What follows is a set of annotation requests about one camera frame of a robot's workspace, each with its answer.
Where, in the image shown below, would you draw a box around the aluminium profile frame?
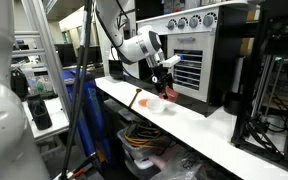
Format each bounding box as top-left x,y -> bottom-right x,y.
12,0 -> 87,158

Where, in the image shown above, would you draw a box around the black crate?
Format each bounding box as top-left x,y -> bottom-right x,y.
10,68 -> 30,99

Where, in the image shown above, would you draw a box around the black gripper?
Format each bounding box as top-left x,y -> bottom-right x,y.
150,63 -> 175,100

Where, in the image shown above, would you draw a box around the yellow and black cables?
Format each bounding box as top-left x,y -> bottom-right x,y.
117,128 -> 172,162

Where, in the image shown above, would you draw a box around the yellow cable bundle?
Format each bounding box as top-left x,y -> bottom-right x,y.
123,124 -> 165,149

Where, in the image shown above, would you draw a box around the white toy kitchen stove unit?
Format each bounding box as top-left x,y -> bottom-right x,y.
135,0 -> 252,111

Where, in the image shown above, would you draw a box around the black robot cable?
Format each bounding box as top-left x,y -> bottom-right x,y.
58,0 -> 95,180

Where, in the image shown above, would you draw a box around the wooden spoon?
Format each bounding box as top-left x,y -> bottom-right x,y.
128,88 -> 143,109

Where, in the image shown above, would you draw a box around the black computer monitor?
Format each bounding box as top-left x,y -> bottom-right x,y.
77,45 -> 103,66
54,43 -> 78,68

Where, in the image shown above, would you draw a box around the white side table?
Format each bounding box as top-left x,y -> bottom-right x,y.
17,96 -> 71,143

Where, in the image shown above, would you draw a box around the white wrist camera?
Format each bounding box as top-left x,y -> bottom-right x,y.
160,54 -> 182,69

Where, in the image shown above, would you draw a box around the clear plastic bag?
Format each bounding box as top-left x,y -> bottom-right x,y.
150,146 -> 212,180

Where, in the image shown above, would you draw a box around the red handled tool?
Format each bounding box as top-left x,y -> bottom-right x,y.
53,151 -> 102,180

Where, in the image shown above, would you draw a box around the black cylinder container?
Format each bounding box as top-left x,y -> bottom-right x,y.
223,91 -> 243,116

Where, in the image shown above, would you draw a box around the white toy fridge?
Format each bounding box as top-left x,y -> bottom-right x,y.
95,0 -> 142,81

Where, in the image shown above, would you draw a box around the clear container with clutter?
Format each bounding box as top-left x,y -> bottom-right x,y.
20,66 -> 55,96

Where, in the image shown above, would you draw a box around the white bowl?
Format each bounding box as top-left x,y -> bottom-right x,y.
146,97 -> 167,114

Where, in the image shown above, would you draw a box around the white and black appliance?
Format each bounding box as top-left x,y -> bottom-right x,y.
108,59 -> 125,81

